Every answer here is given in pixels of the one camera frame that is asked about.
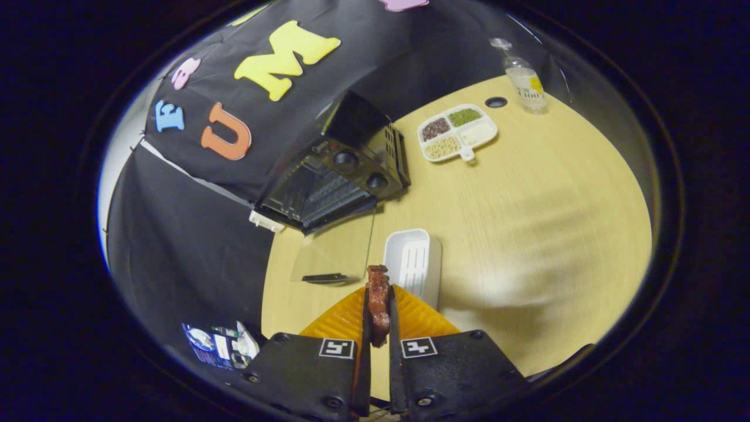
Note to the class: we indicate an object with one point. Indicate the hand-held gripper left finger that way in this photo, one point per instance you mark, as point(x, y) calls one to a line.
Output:
point(363, 375)

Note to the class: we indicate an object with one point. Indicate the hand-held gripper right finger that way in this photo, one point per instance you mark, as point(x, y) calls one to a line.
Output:
point(395, 375)

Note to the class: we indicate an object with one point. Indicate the red meat steak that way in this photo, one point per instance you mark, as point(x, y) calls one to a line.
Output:
point(378, 305)

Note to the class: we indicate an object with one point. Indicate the black toaster oven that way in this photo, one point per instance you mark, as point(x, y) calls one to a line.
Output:
point(328, 187)

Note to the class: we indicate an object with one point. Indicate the white toaster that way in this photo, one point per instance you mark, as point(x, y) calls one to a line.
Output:
point(266, 221)

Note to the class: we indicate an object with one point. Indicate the white rectangular tray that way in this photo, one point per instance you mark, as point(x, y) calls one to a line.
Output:
point(410, 258)

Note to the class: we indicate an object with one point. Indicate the white divided plate of beans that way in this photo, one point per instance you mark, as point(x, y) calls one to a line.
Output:
point(460, 132)

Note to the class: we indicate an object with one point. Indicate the black table grommet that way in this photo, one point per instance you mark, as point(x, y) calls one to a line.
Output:
point(496, 102)

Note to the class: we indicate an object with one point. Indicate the clear plastic bottle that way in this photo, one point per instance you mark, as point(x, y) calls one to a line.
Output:
point(527, 85)

